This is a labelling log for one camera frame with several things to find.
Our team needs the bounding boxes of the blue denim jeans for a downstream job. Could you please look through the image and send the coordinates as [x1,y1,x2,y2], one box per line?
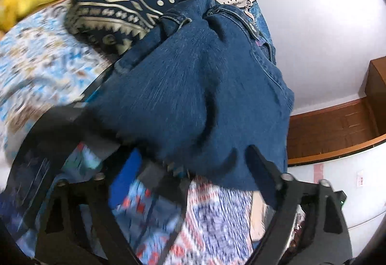
[88,0,294,190]

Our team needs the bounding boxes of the white sliding wardrobe door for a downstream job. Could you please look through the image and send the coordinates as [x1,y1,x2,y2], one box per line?
[288,143,386,257]

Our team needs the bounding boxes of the patchwork patterned bedspread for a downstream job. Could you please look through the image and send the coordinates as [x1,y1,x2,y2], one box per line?
[1,0,276,264]

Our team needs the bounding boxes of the brown wooden wardrobe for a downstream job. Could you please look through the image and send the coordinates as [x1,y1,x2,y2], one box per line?
[287,57,385,166]

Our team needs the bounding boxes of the navy patterned cloth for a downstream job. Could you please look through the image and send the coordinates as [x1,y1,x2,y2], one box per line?
[64,0,183,55]

